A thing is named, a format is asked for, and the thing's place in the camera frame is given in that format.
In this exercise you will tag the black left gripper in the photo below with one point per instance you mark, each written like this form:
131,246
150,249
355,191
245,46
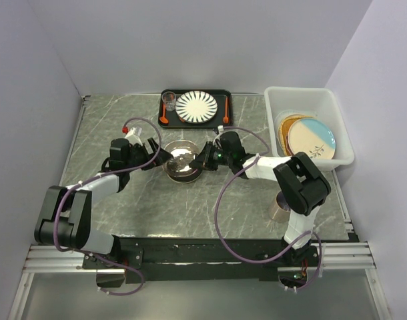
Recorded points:
163,156

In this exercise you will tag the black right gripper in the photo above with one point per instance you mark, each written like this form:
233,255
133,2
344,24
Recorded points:
203,158

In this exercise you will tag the dark metallic bowl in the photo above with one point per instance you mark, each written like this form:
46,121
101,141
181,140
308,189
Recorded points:
183,153

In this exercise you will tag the orange woven pattern plate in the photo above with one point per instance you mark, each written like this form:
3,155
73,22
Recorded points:
284,128

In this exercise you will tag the blue grey plate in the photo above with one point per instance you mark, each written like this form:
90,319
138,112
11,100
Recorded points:
312,137

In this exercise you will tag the black glossy bowl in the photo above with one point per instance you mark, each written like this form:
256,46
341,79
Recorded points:
193,172

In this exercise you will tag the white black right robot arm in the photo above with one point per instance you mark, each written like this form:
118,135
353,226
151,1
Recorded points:
302,184

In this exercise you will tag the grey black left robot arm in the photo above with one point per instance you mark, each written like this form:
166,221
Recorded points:
65,215

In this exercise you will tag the white plastic bin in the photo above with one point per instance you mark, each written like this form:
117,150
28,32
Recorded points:
322,104

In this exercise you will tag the beige rimmed bottom bowl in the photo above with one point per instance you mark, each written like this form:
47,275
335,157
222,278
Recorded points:
184,179

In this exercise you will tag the orange spoon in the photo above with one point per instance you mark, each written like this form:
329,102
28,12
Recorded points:
163,119

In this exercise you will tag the black serving tray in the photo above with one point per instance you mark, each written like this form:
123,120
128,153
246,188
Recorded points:
175,122

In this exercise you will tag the orange fork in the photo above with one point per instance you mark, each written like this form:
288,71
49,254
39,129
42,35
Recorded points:
226,118

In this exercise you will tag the striped white blue plate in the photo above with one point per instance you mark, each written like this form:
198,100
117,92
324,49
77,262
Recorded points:
196,107

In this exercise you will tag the clear drinking glass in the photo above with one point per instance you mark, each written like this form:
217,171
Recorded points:
169,100

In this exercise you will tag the pink beige mug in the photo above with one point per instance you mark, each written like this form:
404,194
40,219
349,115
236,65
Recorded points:
279,210

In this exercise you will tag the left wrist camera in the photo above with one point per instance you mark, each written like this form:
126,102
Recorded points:
133,135

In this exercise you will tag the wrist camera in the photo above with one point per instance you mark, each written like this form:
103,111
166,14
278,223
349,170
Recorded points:
219,129
133,135

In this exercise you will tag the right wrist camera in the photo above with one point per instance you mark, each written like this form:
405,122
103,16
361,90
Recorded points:
219,129

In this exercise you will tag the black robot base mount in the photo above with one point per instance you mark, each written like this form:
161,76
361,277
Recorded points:
181,259

